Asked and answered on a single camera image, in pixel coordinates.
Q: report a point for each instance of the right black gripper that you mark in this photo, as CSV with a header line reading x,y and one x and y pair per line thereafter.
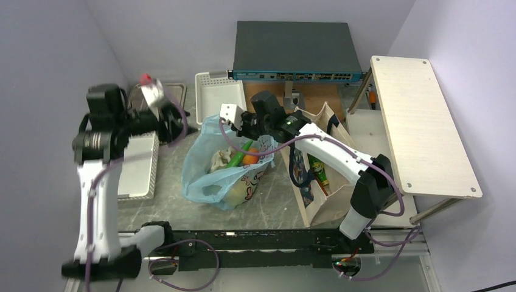
x,y
243,131

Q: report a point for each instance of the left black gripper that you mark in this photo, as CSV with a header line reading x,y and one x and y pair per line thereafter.
x,y
168,113

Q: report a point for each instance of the green chili pepper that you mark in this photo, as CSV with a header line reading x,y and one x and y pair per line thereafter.
x,y
238,157

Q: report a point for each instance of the light blue plastic grocery bag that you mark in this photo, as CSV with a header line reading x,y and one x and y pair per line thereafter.
x,y
201,186

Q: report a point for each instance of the beige canvas tote bag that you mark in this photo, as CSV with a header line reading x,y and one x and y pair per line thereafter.
x,y
322,194

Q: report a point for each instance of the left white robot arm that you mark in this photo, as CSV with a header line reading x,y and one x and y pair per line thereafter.
x,y
99,152

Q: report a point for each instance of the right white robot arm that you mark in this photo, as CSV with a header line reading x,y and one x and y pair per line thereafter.
x,y
371,177

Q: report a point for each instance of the metal monitor stand base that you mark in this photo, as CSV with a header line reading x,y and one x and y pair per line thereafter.
x,y
292,98

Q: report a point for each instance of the orange peach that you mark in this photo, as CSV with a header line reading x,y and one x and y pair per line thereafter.
x,y
251,159

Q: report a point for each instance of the white perforated basket rear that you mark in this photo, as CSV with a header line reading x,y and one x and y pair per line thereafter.
x,y
212,89

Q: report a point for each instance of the white perforated basket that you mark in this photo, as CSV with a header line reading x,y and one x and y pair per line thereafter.
x,y
212,89
139,168

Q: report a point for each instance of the metal tray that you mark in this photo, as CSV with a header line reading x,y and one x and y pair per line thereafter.
x,y
137,101

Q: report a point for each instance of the wooden board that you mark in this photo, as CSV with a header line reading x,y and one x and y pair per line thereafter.
x,y
315,94

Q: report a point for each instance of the green glass bottle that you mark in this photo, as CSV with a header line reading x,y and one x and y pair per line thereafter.
x,y
318,168

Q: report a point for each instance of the white perforated basket left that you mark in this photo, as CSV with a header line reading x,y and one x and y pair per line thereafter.
x,y
139,168

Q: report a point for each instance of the yellow lemon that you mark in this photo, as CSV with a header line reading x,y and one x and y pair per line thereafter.
x,y
240,192

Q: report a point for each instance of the orange object behind shelf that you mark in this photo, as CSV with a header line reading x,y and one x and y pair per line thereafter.
x,y
372,100

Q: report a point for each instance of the white shelf table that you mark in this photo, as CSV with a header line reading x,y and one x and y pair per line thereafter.
x,y
413,127

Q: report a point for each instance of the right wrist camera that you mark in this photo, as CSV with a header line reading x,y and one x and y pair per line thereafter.
x,y
231,113

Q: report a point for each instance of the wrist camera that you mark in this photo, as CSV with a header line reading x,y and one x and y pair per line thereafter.
x,y
231,113
153,92

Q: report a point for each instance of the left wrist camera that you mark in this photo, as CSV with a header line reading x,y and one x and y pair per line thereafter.
x,y
153,92

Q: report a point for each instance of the network switch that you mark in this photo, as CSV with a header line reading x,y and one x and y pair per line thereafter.
x,y
295,51

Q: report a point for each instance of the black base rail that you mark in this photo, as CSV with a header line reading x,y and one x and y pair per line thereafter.
x,y
317,248

